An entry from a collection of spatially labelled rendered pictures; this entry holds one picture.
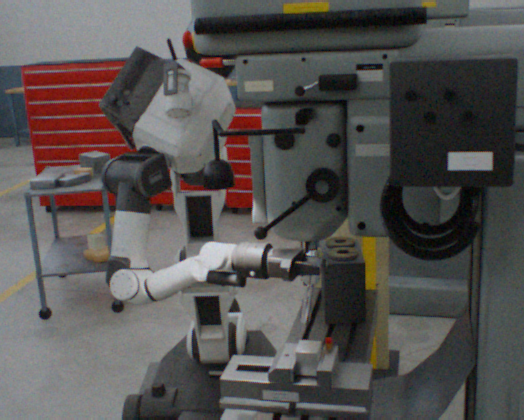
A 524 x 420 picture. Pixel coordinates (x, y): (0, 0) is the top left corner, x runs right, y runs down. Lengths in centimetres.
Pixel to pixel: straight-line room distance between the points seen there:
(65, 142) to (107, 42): 479
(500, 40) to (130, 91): 97
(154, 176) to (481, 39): 88
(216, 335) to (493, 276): 123
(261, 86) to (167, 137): 47
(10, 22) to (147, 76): 1050
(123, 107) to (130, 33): 955
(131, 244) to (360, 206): 64
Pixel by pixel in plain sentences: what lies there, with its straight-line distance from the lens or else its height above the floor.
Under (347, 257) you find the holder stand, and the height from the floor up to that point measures 112.
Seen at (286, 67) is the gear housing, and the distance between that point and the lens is 144.
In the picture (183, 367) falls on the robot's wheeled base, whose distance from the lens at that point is 266.
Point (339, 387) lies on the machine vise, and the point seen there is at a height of 99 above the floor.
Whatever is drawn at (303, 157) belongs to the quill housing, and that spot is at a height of 151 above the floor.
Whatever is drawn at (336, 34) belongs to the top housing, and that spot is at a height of 176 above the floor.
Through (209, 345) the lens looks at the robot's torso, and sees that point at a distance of 248.
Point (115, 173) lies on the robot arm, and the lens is 187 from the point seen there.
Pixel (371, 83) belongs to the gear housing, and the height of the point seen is 166.
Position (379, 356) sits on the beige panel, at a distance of 368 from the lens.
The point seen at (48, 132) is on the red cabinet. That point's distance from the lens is 705.
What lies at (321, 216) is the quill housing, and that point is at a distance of 152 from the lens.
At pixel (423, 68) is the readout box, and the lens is 117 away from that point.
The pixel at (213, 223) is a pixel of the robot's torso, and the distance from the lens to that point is 223.
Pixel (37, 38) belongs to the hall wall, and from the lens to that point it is 1217.
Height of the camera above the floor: 181
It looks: 16 degrees down
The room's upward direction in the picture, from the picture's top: 3 degrees counter-clockwise
